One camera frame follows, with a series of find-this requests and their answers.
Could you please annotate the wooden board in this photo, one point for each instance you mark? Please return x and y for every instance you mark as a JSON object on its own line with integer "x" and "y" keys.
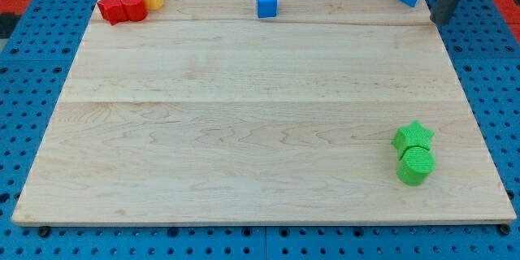
{"x": 205, "y": 115}

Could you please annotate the blue cube block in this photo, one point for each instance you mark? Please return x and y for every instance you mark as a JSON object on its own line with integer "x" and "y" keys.
{"x": 267, "y": 8}

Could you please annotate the green star block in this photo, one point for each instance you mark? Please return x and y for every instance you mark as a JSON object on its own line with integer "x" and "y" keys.
{"x": 411, "y": 136}

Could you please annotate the green cylinder block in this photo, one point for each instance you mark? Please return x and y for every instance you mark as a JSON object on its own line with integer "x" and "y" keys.
{"x": 415, "y": 166}

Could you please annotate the red cylinder block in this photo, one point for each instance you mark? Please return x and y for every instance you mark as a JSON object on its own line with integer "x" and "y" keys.
{"x": 135, "y": 10}

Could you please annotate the red star block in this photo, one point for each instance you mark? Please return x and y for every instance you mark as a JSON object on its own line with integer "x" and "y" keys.
{"x": 112, "y": 11}

